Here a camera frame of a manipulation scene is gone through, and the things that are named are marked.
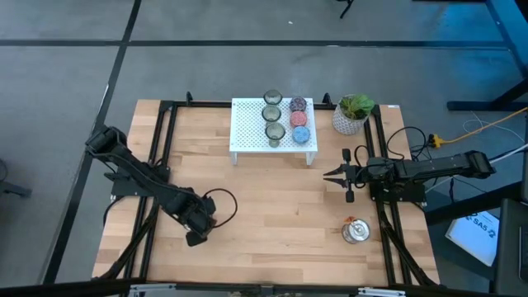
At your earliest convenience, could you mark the white printed sheet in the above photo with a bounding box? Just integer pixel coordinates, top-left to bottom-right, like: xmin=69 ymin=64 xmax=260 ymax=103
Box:
xmin=444 ymin=210 xmax=501 ymax=268

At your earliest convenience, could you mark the yellow extension cord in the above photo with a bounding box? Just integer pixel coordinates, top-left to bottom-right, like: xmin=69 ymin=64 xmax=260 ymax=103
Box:
xmin=427 ymin=106 xmax=528 ymax=149

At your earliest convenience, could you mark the silver metal bracket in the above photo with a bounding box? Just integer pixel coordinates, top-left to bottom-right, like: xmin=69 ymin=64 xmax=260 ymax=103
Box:
xmin=356 ymin=287 xmax=408 ymax=297
xmin=128 ymin=282 xmax=179 ymax=297

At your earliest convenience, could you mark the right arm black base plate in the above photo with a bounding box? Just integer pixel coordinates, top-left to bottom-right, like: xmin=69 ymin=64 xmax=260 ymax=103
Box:
xmin=366 ymin=180 xmax=427 ymax=204

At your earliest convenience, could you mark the purple patterned candle tin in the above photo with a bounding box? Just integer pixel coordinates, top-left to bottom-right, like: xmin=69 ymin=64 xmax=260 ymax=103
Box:
xmin=289 ymin=96 xmax=309 ymax=114

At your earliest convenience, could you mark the pink patterned candle tin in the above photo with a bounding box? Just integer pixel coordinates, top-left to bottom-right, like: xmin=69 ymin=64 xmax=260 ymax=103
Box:
xmin=289 ymin=110 xmax=309 ymax=129

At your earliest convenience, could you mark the blue patterned candle tin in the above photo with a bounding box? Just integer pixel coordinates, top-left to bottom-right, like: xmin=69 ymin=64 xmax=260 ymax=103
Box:
xmin=291 ymin=125 xmax=312 ymax=145

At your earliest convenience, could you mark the black aluminium table frame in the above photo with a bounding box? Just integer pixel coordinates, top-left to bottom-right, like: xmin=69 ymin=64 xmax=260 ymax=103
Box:
xmin=92 ymin=91 xmax=441 ymax=288

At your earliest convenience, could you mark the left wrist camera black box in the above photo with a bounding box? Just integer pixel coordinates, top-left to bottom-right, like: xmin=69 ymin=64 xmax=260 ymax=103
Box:
xmin=185 ymin=231 xmax=208 ymax=248

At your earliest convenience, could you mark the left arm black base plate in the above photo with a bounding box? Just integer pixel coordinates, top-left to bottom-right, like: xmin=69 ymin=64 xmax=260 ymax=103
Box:
xmin=110 ymin=163 xmax=171 ymax=198

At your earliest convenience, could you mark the black diagonal floor beam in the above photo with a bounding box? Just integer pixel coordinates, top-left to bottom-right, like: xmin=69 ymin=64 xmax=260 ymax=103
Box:
xmin=424 ymin=181 xmax=523 ymax=226

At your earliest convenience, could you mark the white perforated metal shelf riser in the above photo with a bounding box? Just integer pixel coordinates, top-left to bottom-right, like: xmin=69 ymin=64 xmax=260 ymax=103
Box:
xmin=229 ymin=97 xmax=319 ymax=166

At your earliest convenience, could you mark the dark grey case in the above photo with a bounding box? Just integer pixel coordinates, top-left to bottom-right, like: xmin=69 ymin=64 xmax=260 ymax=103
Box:
xmin=493 ymin=197 xmax=528 ymax=297

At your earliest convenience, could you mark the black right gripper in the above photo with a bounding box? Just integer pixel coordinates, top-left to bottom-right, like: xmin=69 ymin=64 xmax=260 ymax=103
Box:
xmin=323 ymin=148 xmax=371 ymax=204

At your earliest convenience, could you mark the black tripod leg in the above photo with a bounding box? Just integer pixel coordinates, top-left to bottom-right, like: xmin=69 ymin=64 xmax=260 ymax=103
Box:
xmin=336 ymin=0 xmax=356 ymax=20

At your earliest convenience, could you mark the ribbed clear glass candle holder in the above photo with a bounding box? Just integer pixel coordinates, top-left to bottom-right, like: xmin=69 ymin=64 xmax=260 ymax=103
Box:
xmin=264 ymin=122 xmax=287 ymax=149
xmin=263 ymin=88 xmax=284 ymax=106
xmin=261 ymin=105 xmax=283 ymax=124

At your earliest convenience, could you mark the black camera mount crossbar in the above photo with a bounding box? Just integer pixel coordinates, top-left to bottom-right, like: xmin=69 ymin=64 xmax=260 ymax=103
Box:
xmin=0 ymin=276 xmax=528 ymax=297

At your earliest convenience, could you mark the green plant in white pot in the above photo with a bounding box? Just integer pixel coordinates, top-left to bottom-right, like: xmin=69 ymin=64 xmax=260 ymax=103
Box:
xmin=332 ymin=93 xmax=376 ymax=136

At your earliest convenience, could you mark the left gripper dark cable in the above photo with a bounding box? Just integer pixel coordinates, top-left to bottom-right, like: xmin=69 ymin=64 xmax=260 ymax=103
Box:
xmin=201 ymin=188 xmax=239 ymax=229

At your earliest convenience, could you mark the black-framed blue desk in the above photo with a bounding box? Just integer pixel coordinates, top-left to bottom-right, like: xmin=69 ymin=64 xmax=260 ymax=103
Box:
xmin=446 ymin=0 xmax=528 ymax=112

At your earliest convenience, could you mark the thick white cable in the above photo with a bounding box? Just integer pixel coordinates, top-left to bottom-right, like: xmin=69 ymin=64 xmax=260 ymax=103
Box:
xmin=424 ymin=143 xmax=528 ymax=195

